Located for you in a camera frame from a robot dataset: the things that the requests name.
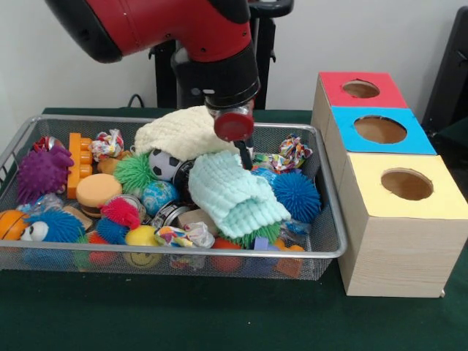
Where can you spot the orange basketball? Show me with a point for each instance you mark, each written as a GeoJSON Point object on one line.
{"type": "Point", "coordinates": [11, 225]}

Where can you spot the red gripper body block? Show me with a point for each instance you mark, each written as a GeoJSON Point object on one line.
{"type": "Point", "coordinates": [234, 126]}

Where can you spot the wooden three-hole box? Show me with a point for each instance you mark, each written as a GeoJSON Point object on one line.
{"type": "Point", "coordinates": [402, 248]}

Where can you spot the mint knitted cloth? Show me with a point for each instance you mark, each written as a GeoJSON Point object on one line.
{"type": "Point", "coordinates": [234, 197]}

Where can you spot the cream knitted cloth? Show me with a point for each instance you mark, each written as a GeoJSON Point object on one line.
{"type": "Point", "coordinates": [175, 131]}

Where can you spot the small green spiky ball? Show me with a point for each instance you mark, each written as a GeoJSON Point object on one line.
{"type": "Point", "coordinates": [133, 172]}

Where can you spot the dark green tablecloth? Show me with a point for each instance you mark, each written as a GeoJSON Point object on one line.
{"type": "Point", "coordinates": [457, 131]}
{"type": "Point", "coordinates": [183, 314]}

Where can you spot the pink spiky rubber ball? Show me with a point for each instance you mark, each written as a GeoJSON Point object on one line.
{"type": "Point", "coordinates": [120, 214]}

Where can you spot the black upright panel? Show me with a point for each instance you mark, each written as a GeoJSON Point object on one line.
{"type": "Point", "coordinates": [453, 73]}

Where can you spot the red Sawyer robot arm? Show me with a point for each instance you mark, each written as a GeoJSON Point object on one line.
{"type": "Point", "coordinates": [164, 22]}

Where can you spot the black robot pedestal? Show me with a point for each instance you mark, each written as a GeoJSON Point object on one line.
{"type": "Point", "coordinates": [267, 73]}

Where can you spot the orange toy burger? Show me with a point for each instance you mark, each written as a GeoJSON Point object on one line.
{"type": "Point", "coordinates": [98, 194]}

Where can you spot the purple spiky rubber ball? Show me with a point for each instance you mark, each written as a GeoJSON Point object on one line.
{"type": "Point", "coordinates": [44, 175]}

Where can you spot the blue spiky rubber ball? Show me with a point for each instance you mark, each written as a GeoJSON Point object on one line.
{"type": "Point", "coordinates": [298, 197]}

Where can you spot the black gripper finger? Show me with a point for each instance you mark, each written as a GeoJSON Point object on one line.
{"type": "Point", "coordinates": [245, 155]}

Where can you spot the clear mesh toy bin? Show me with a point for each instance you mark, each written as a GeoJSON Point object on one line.
{"type": "Point", "coordinates": [22, 259]}

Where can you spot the black and white soccer ball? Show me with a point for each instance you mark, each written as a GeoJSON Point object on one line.
{"type": "Point", "coordinates": [162, 166]}

